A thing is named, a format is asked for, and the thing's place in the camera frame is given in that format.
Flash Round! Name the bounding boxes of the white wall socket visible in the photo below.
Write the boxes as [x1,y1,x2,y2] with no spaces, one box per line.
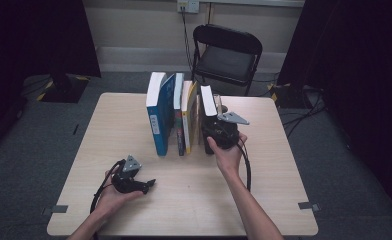
[176,0,201,15]

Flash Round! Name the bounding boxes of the black curtain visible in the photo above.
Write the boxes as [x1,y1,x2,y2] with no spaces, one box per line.
[0,0,102,158]
[276,0,392,214]

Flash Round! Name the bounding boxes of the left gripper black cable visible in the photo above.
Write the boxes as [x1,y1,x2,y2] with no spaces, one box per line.
[89,158,127,215]

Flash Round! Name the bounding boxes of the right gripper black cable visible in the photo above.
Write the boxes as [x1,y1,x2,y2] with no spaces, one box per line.
[234,141,253,193]

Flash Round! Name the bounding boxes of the person's left hand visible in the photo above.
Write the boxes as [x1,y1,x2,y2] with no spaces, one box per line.
[93,169,146,218]

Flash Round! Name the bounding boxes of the yellow book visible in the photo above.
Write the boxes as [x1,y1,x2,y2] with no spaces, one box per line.
[180,79,199,155]

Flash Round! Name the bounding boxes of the person's right hand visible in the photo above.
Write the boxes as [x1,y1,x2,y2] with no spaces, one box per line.
[205,132,249,178]

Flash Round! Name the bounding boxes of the black power cable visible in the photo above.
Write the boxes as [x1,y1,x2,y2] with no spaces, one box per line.
[180,6,199,81]

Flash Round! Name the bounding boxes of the black book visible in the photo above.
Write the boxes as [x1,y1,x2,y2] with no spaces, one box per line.
[199,84,226,156]

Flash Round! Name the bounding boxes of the clear acrylic book rack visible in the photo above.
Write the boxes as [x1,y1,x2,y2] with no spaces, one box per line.
[213,94,225,116]

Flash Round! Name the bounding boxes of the blue book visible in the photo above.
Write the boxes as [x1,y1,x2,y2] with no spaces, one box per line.
[145,71,178,157]

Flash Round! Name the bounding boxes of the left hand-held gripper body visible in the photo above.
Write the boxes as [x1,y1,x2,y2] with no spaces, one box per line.
[110,154,144,195]

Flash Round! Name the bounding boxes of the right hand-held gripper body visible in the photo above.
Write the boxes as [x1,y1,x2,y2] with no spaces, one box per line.
[201,111,251,150]

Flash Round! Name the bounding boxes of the red illustrated book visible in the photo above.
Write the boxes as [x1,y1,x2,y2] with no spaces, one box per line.
[172,72,187,157]

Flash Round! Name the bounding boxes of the black floor cables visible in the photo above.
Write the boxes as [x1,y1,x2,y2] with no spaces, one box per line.
[279,87,328,138]

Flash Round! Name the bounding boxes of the black stand base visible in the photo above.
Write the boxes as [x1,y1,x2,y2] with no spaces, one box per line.
[266,82,322,110]
[36,73,90,104]

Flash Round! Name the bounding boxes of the grey tape strip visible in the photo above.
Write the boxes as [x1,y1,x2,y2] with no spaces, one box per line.
[297,201,321,213]
[41,204,69,216]

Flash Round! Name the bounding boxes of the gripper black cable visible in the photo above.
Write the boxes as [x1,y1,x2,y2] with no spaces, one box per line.
[89,158,127,215]
[234,141,253,193]

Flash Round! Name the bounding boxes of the black folding chair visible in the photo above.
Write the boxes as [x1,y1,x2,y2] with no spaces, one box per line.
[189,23,264,97]

